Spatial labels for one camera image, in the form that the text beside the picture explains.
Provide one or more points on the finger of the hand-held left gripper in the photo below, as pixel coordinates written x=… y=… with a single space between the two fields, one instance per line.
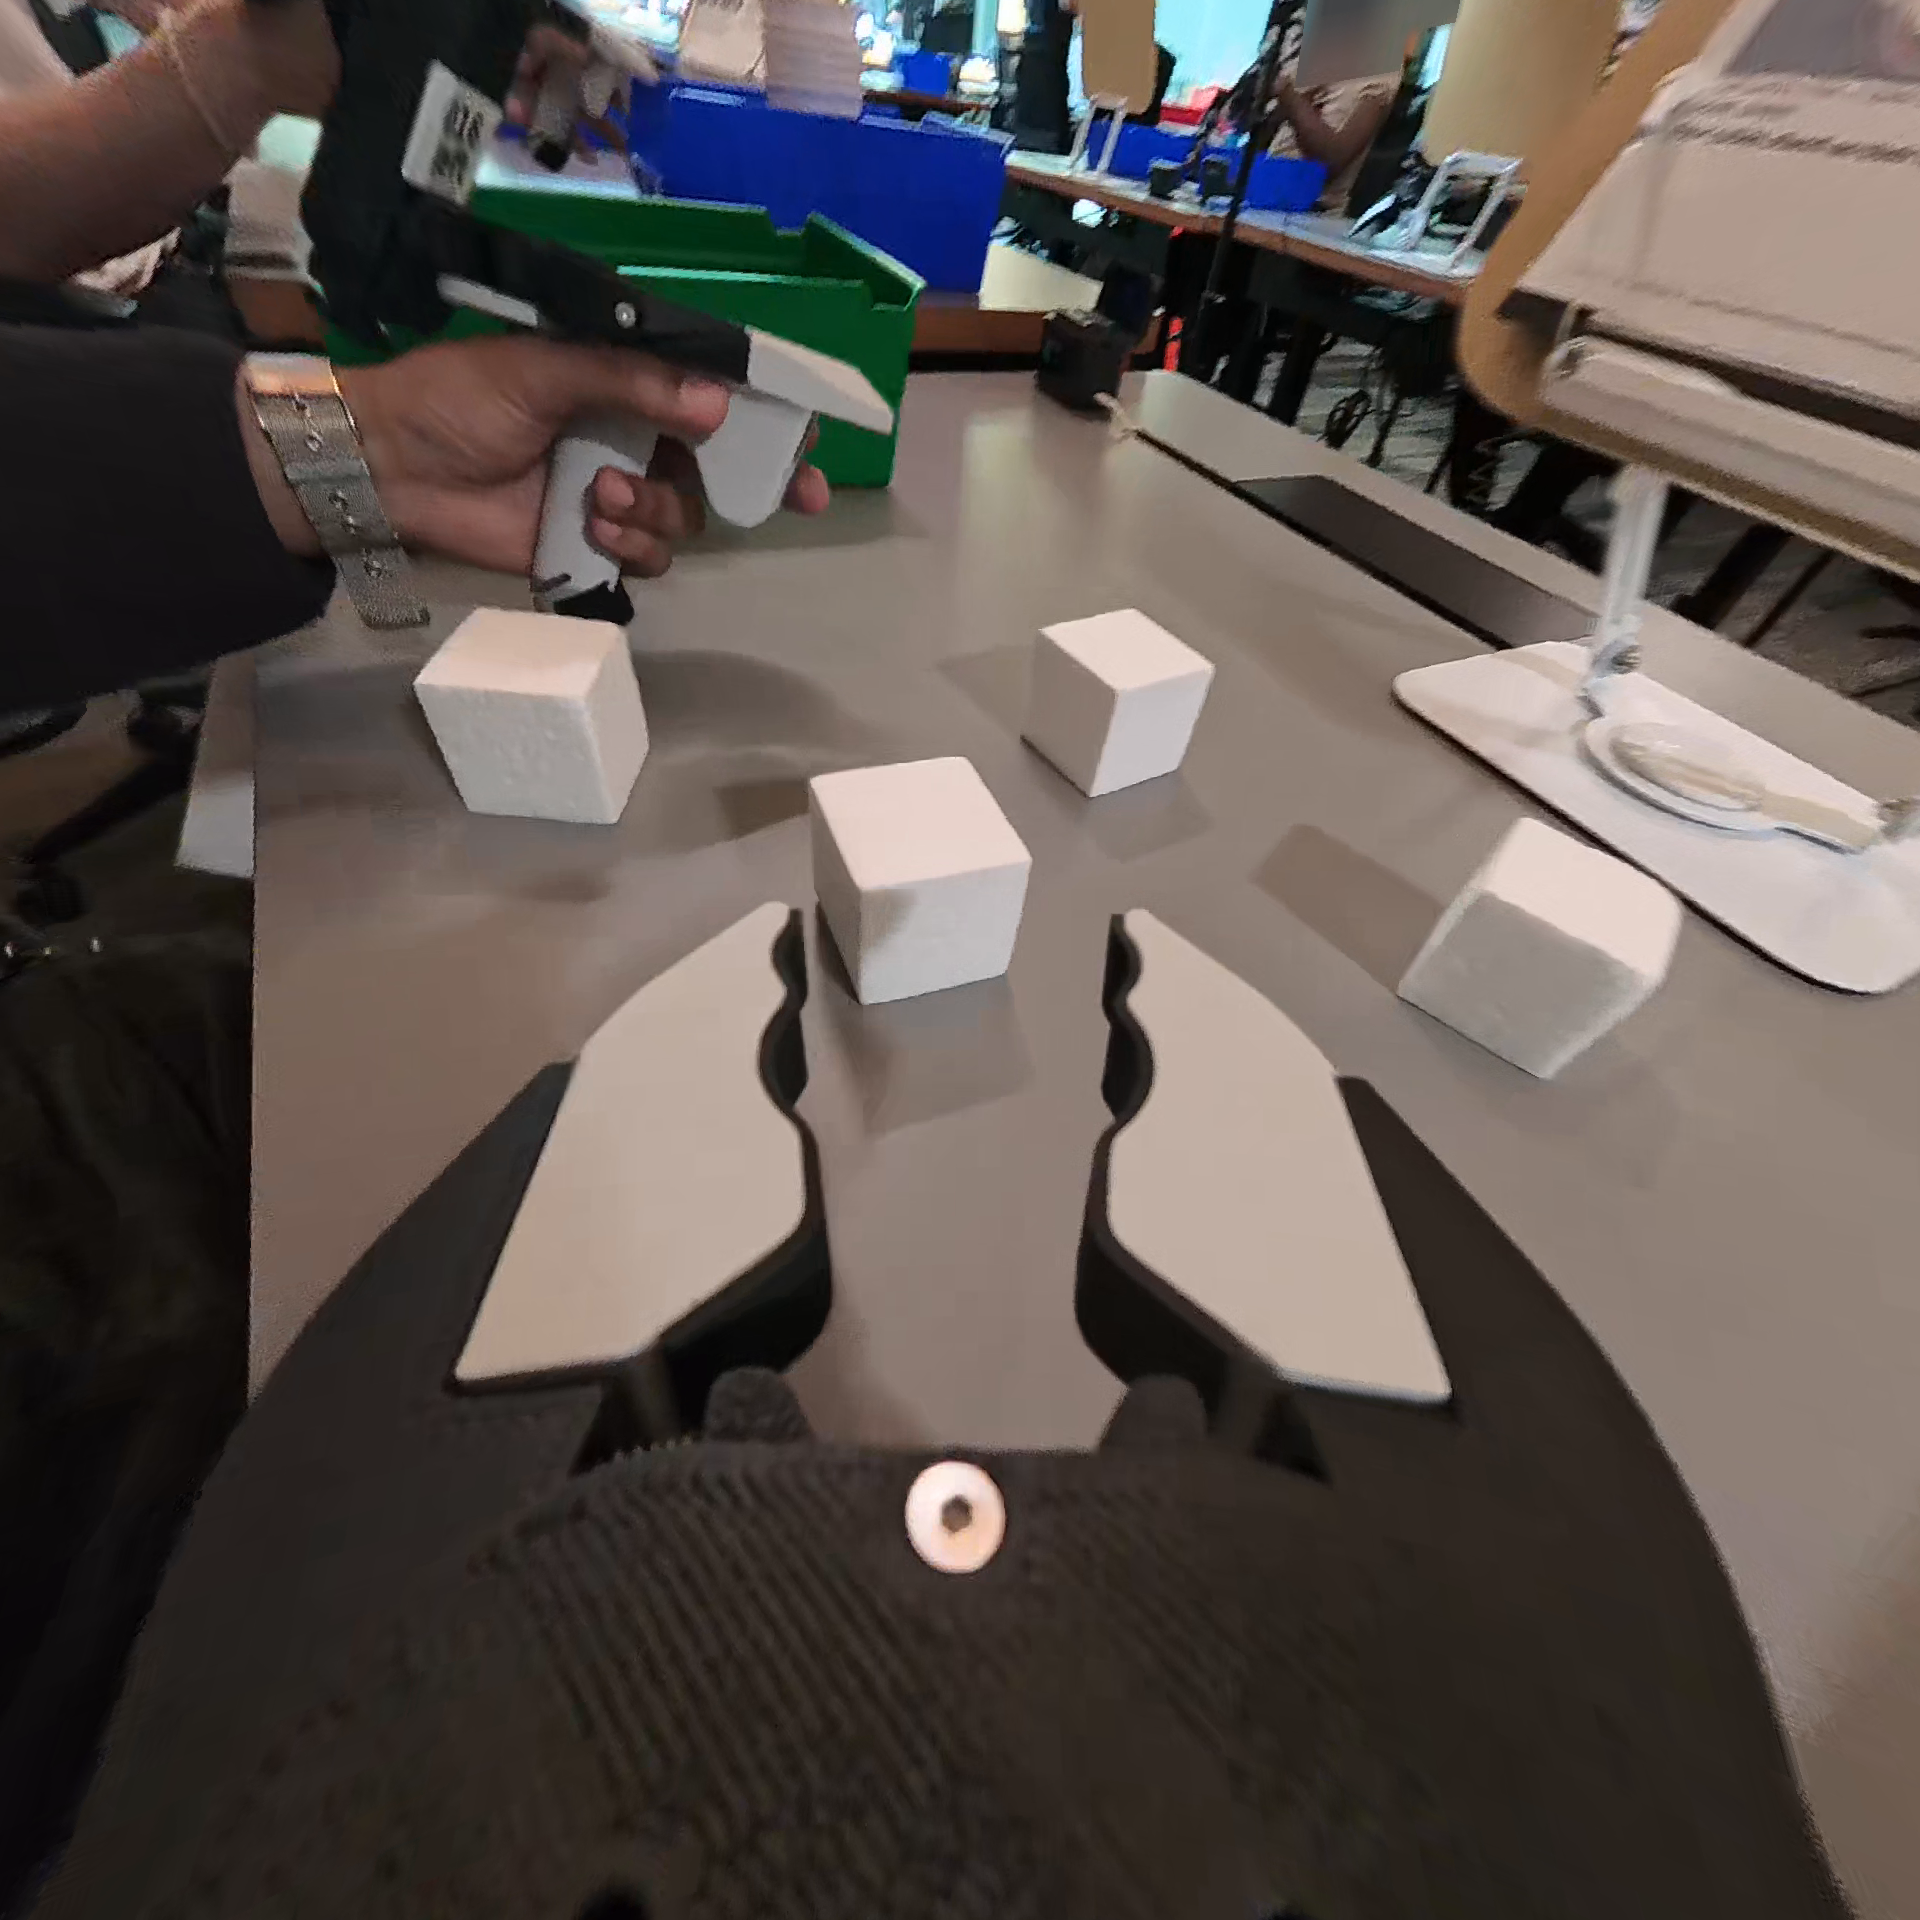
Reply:
x=765 y=450

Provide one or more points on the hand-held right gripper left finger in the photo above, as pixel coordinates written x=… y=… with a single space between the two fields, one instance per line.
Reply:
x=662 y=1185

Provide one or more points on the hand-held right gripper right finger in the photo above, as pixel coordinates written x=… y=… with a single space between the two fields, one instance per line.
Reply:
x=1261 y=1200

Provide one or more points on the white foam cube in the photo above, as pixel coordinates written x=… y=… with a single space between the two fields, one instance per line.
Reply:
x=1119 y=698
x=525 y=720
x=914 y=868
x=1529 y=944

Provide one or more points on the another person's forearm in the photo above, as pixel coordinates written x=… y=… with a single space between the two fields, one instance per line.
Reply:
x=136 y=135

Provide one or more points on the grey desk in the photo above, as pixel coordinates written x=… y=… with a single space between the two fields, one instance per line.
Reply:
x=1694 y=1200

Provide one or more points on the person's left hand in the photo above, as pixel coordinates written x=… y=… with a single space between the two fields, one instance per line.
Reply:
x=464 y=435

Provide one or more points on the green storage bin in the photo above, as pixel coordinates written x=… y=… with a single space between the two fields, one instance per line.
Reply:
x=840 y=322

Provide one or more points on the silver mesh wristwatch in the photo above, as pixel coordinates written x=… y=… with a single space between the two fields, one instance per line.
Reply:
x=324 y=450

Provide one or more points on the large blue storage bin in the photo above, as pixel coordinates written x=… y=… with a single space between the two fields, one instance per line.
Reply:
x=840 y=172

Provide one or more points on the black device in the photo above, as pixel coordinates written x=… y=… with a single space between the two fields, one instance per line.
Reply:
x=1080 y=359

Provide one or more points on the background document stand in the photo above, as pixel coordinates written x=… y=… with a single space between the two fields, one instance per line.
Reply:
x=1119 y=44
x=1517 y=75

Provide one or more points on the person's lap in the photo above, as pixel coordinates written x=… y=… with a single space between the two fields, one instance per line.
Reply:
x=105 y=1200

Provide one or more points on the wooden document stand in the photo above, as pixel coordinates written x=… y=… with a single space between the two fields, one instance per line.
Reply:
x=1724 y=886

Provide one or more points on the wooden background table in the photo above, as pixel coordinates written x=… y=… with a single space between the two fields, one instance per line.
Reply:
x=1349 y=248

